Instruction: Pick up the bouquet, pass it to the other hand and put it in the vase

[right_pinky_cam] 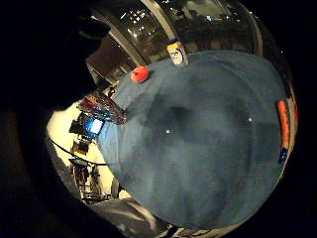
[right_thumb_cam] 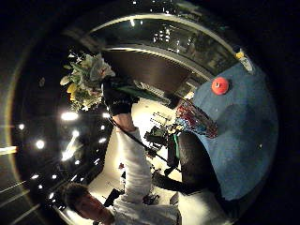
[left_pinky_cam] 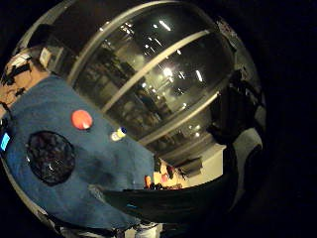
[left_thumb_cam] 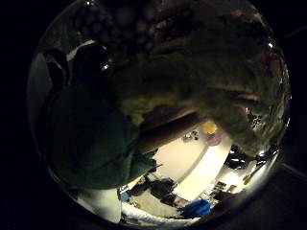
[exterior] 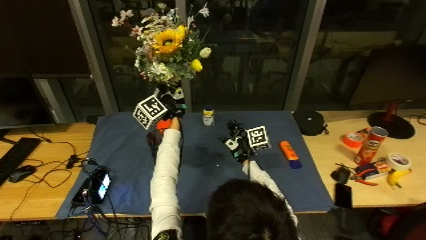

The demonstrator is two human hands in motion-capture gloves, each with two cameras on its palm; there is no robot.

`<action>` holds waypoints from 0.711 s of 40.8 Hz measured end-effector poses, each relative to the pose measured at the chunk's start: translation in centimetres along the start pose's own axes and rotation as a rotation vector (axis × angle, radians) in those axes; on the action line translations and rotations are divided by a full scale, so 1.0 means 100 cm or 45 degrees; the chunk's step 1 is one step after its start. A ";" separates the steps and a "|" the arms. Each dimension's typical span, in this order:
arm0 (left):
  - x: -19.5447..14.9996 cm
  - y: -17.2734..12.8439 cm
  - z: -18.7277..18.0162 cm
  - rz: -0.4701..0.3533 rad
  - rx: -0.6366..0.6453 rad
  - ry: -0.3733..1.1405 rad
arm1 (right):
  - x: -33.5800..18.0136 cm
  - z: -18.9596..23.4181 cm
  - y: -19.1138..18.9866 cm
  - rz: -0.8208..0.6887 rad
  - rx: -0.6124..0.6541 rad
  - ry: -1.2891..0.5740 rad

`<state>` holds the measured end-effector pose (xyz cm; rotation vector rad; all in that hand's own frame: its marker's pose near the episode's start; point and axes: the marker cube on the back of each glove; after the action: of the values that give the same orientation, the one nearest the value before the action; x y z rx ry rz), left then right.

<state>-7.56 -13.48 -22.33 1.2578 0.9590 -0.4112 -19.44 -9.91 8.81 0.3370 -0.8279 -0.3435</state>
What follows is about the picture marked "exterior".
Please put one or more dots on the person's left hand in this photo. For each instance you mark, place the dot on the person's left hand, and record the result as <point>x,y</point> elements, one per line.
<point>173,104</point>

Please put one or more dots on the person's right hand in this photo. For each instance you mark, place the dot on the person's right hand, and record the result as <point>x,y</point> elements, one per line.
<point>238,146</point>

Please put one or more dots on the mixed flower bouquet with sunflower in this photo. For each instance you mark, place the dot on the mixed flower bouquet with sunflower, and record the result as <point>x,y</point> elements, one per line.
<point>167,43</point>

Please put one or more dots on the white marker cube on right glove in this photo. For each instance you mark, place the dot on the white marker cube on right glove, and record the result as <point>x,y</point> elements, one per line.
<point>258,137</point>

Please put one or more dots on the white marker cube on glove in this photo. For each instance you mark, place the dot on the white marker cube on glove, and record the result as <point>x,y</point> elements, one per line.
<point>258,137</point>
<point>149,111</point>

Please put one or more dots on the small bottle with yellow label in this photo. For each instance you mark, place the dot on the small bottle with yellow label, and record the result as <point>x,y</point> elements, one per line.
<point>207,116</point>

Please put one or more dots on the white marker cube on left glove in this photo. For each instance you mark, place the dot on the white marker cube on left glove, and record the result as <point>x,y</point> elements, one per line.
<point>149,111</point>

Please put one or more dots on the blue table mat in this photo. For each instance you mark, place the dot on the blue table mat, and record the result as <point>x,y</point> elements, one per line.
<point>207,166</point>

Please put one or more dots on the orange tube with blue cap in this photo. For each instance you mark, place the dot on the orange tube with blue cap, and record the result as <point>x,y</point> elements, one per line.
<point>289,153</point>

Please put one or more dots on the black round pouch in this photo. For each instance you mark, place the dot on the black round pouch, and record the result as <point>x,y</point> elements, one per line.
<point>308,122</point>

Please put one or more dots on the small black pouch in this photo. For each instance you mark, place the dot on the small black pouch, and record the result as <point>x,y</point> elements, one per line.
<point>340,174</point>

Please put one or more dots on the red chips can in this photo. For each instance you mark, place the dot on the red chips can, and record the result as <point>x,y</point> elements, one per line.
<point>370,146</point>

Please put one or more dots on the black smartphone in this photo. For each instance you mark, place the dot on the black smartphone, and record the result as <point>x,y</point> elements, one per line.
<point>342,195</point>

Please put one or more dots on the black device with lit screen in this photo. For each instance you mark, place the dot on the black device with lit screen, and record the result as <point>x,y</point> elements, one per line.
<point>94,186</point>

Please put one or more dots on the black monitor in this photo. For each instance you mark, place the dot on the black monitor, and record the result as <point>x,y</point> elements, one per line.
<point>21,103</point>

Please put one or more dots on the red and blue snack packet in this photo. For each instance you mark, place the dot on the red and blue snack packet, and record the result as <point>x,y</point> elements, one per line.
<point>372,169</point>

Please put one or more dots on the black lamp base with red pole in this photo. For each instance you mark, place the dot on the black lamp base with red pole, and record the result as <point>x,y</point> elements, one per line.
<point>392,124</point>

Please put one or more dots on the white tape roll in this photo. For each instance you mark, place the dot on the white tape roll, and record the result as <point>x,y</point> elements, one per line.
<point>398,161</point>

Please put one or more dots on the black keyboard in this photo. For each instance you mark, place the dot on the black keyboard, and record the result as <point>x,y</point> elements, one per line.
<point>17,156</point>

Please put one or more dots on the yellow banana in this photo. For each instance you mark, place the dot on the yellow banana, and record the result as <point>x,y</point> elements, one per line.
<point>395,177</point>

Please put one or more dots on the black computer mouse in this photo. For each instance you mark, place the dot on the black computer mouse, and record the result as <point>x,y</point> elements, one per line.
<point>21,173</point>

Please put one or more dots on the red and black bag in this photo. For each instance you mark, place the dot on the red and black bag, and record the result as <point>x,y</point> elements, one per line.
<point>399,223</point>

